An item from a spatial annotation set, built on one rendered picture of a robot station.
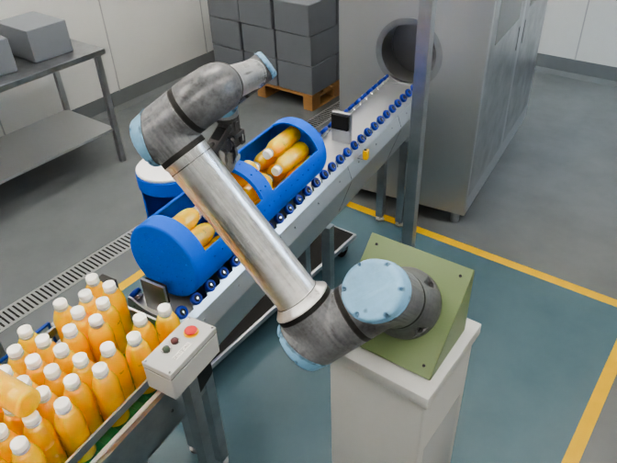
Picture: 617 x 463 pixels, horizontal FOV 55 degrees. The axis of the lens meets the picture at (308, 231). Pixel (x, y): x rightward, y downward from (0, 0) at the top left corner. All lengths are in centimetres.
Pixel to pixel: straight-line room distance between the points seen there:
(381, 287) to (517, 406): 176
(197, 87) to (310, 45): 400
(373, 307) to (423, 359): 29
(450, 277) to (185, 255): 82
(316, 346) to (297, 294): 13
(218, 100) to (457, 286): 76
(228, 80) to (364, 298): 57
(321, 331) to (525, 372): 189
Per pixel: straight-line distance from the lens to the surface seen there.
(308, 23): 522
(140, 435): 187
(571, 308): 358
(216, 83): 133
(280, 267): 138
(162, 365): 167
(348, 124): 289
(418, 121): 290
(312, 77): 539
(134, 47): 601
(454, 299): 158
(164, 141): 134
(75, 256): 406
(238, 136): 212
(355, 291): 137
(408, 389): 157
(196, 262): 192
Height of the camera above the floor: 231
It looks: 36 degrees down
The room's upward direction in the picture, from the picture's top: 2 degrees counter-clockwise
